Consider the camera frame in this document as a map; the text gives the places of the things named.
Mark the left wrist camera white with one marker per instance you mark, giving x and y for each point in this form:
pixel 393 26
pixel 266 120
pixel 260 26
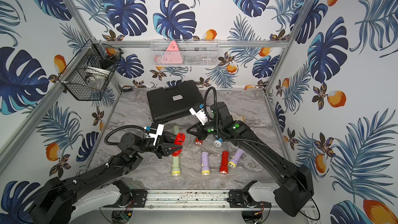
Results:
pixel 153 132

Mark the pink triangle item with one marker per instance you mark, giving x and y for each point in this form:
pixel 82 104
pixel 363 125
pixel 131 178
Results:
pixel 172 55

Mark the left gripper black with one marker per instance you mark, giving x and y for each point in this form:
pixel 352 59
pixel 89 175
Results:
pixel 160 147

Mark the red flashlight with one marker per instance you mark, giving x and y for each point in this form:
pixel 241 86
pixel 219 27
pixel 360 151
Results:
pixel 179 141
pixel 198 142
pixel 224 163

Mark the green flashlight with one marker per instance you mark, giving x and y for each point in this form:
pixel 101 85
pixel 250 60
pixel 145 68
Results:
pixel 176 166
pixel 176 129

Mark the green flashlight back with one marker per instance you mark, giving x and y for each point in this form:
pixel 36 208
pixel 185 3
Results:
pixel 176 129

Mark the dark tape roll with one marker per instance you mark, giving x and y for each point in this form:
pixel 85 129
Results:
pixel 126 88

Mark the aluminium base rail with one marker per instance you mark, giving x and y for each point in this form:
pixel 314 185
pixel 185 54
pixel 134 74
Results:
pixel 196 200

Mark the purple flashlight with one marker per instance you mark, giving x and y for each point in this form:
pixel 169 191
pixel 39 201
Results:
pixel 233 162
pixel 205 170

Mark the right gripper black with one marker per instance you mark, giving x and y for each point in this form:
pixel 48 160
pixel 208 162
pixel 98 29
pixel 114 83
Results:
pixel 200 132

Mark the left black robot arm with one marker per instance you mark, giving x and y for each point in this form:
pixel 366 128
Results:
pixel 60 201

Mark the clear wall shelf basket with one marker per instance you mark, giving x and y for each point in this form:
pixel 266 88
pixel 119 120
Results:
pixel 194 52

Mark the black wire basket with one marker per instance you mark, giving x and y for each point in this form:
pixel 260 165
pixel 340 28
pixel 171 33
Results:
pixel 89 73

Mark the black plastic tool case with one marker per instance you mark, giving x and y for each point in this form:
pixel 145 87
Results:
pixel 174 102

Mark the red flashlight front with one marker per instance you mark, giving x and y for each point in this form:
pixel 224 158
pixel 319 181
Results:
pixel 224 163

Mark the purple flashlight right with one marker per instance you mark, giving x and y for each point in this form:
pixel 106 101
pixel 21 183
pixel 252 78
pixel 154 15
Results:
pixel 233 162

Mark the green flashlight front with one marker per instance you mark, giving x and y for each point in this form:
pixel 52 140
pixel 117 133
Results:
pixel 176 166

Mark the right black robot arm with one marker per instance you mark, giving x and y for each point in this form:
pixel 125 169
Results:
pixel 293 186

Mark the white work glove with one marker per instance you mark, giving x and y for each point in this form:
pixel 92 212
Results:
pixel 238 118

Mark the purple flashlight front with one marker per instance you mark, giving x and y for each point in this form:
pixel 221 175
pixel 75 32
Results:
pixel 205 170

